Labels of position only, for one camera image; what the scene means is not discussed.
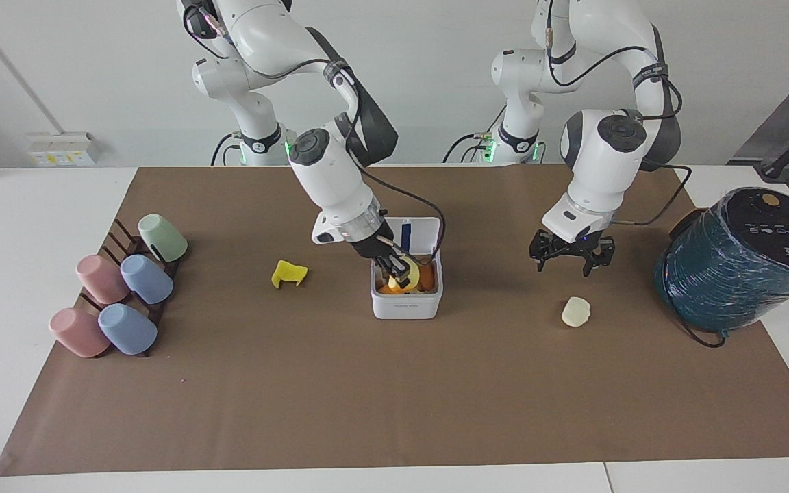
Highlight white wall socket box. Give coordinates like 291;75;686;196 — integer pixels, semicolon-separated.
26;131;103;168

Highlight cream crumpled trash piece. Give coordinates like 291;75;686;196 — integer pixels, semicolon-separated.
561;296;592;328

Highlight white bin with lid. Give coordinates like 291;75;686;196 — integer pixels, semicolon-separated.
370;216;445;320

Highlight orange trash pieces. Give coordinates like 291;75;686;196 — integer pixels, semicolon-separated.
377;263;436;295

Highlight dark teal wrapped cylinder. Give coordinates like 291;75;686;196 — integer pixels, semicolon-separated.
653;186;789;335

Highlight pink cup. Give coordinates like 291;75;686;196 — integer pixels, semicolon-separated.
49;307;111;359
75;254;131;305

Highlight blue cup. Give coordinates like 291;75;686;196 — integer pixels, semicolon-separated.
120;254;175;305
97;303;159;356

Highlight dark brown cup rack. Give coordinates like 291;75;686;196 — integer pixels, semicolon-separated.
78;218;184;359

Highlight yellow folded trash piece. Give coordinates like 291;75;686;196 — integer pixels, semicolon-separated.
271;260;309;290

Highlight yellow peel trash piece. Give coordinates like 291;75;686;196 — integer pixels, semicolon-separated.
388;255;423;292

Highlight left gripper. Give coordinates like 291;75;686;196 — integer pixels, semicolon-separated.
529;230;616;279

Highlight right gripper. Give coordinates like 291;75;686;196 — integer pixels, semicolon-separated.
351;229;416;288

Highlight green cup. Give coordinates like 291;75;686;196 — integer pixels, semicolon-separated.
138;213;189;263

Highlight black cable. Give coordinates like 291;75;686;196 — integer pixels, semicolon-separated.
615;163;694;227
668;301;728;349
360;167;445;258

